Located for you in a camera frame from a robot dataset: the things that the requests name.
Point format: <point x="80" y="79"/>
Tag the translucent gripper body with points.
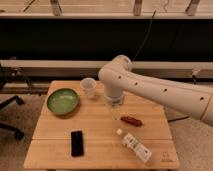
<point x="114" y="107"/>

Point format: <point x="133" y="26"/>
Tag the black eraser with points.
<point x="77" y="144"/>

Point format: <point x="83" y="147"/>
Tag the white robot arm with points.
<point x="194" y="100"/>

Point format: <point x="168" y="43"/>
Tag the brown snack bar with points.
<point x="131" y="120"/>

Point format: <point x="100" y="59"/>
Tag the wooden table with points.
<point x="50" y="147"/>

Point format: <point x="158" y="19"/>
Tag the green bowl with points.
<point x="62" y="101"/>

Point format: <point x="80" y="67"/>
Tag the black office chair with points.
<point x="8" y="104"/>

